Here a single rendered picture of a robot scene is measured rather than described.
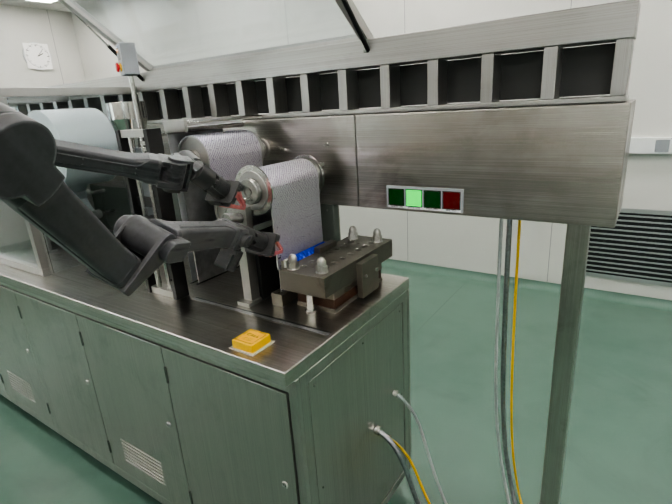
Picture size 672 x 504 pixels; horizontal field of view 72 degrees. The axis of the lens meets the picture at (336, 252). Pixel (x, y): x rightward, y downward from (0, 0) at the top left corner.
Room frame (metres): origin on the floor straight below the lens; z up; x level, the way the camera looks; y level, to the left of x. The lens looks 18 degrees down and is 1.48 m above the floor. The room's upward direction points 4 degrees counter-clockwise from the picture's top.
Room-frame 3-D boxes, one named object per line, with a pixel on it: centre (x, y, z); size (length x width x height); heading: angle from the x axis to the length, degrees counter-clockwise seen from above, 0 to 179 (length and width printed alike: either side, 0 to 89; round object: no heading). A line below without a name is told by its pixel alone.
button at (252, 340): (1.06, 0.23, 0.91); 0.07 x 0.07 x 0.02; 55
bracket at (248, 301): (1.33, 0.28, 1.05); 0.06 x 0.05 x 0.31; 145
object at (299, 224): (1.40, 0.11, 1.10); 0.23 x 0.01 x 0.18; 145
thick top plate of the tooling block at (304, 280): (1.37, -0.01, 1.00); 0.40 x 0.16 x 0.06; 145
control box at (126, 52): (1.68, 0.67, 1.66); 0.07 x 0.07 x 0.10; 33
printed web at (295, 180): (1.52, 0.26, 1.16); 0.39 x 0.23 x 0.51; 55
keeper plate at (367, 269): (1.33, -0.10, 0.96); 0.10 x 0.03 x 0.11; 145
